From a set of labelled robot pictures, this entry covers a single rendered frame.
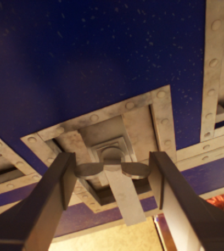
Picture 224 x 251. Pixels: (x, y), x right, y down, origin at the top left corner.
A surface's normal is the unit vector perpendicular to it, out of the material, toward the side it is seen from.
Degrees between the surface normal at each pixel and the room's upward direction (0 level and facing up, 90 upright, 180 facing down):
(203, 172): 90
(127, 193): 90
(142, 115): 90
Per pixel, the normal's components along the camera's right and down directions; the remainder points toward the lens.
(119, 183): 0.00, 0.25
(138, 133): 0.16, 0.65
